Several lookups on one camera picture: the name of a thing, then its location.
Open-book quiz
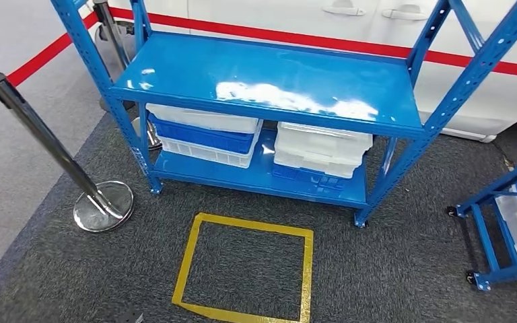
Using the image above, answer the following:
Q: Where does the blue steel shelf rack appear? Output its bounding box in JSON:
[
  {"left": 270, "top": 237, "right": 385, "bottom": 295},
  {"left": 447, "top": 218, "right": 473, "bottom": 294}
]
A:
[{"left": 50, "top": 0, "right": 517, "bottom": 229}]

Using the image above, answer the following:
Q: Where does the blue wheeled shelf rack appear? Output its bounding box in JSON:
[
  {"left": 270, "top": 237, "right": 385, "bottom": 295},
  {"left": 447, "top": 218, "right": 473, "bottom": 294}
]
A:
[{"left": 446, "top": 150, "right": 517, "bottom": 293}]

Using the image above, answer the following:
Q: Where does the yellow floor tape square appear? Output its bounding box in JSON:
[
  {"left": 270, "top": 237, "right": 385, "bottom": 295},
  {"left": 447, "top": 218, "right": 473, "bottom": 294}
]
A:
[{"left": 171, "top": 212, "right": 315, "bottom": 323}]

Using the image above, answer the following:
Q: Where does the white vehicle with red stripe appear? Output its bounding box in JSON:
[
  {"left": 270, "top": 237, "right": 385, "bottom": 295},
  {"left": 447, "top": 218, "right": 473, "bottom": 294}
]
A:
[{"left": 93, "top": 0, "right": 517, "bottom": 145}]

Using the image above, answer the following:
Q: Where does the red barrier belt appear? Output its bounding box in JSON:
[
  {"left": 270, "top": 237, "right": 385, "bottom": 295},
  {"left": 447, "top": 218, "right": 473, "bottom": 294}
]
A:
[{"left": 6, "top": 11, "right": 101, "bottom": 88}]

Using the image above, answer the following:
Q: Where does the chrome stanchion post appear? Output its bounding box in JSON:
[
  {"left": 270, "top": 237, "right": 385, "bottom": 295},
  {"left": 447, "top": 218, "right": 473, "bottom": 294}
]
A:
[{"left": 0, "top": 72, "right": 135, "bottom": 234}]

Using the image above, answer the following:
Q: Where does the black-topped stanchion post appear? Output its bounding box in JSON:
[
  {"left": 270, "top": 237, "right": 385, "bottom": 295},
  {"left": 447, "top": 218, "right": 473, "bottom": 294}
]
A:
[{"left": 92, "top": 0, "right": 164, "bottom": 151}]

